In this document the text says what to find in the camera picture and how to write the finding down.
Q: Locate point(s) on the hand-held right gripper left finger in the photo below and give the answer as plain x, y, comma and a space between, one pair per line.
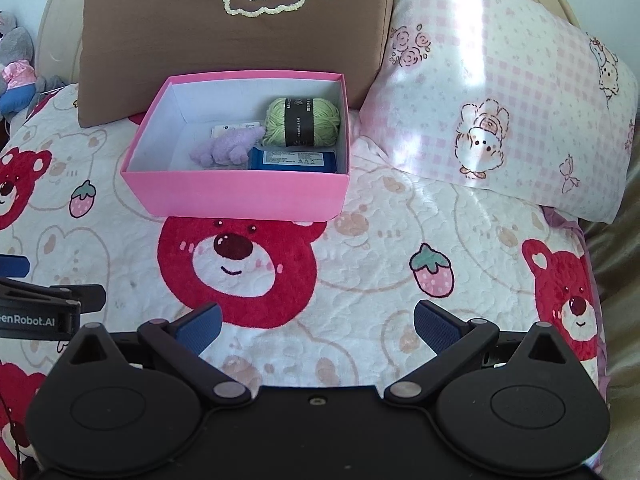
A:
202, 327

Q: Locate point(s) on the grey plush toy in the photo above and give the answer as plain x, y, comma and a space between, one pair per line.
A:
15, 45

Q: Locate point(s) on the beige fabric sheet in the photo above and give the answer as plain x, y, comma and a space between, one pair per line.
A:
620, 310

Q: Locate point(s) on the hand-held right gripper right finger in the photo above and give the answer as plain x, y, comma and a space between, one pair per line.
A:
435, 327

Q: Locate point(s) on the purple plush toy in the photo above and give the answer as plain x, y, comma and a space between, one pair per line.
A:
220, 147

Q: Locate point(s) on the pink checked rabbit pillow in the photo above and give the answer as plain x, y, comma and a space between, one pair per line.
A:
500, 60

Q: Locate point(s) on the blue white wet wipes pack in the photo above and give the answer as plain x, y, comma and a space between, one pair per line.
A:
295, 160

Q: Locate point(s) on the small white packet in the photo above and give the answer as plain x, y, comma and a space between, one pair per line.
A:
235, 127

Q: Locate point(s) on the pink cardboard box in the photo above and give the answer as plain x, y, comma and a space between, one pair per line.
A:
225, 195

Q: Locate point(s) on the bear print quilted blanket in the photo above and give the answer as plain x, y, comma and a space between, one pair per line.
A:
400, 210

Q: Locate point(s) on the brown embroidered cushion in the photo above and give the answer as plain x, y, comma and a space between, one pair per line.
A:
150, 35

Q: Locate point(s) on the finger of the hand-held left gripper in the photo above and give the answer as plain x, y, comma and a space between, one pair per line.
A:
92, 297
12, 266

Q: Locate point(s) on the green yarn ball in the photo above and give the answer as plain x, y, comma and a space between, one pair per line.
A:
275, 125

